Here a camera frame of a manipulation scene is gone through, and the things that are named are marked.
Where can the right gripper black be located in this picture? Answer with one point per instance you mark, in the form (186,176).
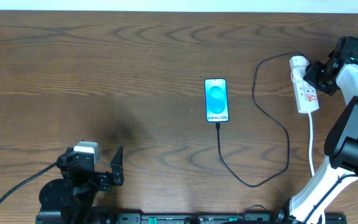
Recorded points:
(314,74)

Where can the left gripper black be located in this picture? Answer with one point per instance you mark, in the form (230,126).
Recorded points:
(101,180)

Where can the blue Galaxy smartphone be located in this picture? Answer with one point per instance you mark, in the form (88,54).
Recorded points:
(216,102)

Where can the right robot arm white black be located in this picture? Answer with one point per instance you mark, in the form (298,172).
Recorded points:
(340,165)

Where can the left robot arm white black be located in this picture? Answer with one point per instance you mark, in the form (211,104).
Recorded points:
(70,200)

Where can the white power strip socket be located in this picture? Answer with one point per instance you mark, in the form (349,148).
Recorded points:
(305,95)

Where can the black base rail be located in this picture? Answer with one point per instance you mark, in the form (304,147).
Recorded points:
(136,218)

